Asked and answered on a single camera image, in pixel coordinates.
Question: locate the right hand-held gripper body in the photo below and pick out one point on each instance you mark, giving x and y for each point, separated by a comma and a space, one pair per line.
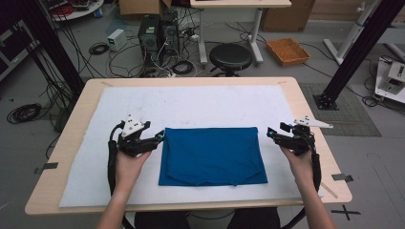
299, 141

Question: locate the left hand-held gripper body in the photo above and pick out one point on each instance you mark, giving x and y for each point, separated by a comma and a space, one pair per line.
133, 140

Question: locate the blue t-shirt with white print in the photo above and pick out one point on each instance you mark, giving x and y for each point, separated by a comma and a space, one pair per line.
213, 156

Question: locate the person's right hand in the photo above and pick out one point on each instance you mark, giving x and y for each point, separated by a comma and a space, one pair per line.
302, 168

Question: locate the person's left hand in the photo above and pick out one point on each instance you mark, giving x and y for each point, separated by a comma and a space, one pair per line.
127, 170

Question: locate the white felt mat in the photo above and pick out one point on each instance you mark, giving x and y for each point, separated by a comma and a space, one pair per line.
191, 101

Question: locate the grey tape strip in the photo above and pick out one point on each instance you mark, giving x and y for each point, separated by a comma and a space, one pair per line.
342, 177
49, 166

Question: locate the thin wooden strip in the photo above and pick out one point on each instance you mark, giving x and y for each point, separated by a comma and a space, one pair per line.
329, 190

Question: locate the grey floor mat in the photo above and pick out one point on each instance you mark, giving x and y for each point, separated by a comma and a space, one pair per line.
353, 105

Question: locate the orange woven basket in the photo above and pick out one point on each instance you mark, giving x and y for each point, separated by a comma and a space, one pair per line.
287, 51

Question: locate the person's dark trousers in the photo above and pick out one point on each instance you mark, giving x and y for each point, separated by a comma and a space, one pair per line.
159, 221

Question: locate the black computer tower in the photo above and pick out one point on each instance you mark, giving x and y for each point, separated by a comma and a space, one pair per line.
170, 33
149, 39

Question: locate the black round stool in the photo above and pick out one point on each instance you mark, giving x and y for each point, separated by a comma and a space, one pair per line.
230, 56

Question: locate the small white box device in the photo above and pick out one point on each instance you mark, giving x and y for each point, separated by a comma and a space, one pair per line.
116, 39

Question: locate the large brown cardboard box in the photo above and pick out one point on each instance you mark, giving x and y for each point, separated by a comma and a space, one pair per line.
286, 19

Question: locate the white metal stand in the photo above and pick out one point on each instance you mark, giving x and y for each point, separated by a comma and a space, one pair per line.
353, 31

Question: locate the white desk with white legs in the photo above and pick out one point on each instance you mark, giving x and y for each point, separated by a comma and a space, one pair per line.
242, 3

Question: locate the round white table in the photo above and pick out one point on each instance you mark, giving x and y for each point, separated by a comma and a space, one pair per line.
79, 8

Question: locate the grey equipment rack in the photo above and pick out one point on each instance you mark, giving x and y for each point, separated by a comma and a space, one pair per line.
12, 51

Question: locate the black metal frame post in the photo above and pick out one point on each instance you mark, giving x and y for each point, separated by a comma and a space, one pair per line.
51, 44
359, 47

